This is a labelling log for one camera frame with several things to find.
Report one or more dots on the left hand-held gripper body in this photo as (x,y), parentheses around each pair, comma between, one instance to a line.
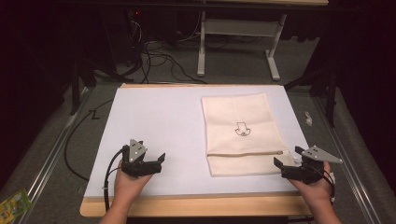
(137,152)

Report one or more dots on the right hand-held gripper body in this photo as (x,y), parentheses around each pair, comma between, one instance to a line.
(311,169)

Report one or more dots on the cream cloth zipper bag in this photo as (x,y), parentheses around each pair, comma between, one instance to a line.
(243,133)

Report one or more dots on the person's right hand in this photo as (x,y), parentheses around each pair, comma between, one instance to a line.
(316,189)

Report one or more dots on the person's left hand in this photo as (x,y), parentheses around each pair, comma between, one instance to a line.
(129,186)

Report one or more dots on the white table mat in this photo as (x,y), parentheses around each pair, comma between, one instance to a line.
(162,130)

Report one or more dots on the small clear plastic scrap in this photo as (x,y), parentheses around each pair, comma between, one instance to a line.
(308,118)

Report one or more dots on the black metal stand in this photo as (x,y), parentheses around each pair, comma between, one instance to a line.
(77,84)
(327,90)

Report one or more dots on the green printed packet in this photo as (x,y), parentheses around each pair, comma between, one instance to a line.
(14,206)

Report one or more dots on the metal floor rail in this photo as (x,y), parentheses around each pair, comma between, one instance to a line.
(53,155)
(345,155)

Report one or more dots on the white metal desk frame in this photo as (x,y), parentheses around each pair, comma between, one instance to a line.
(239,28)

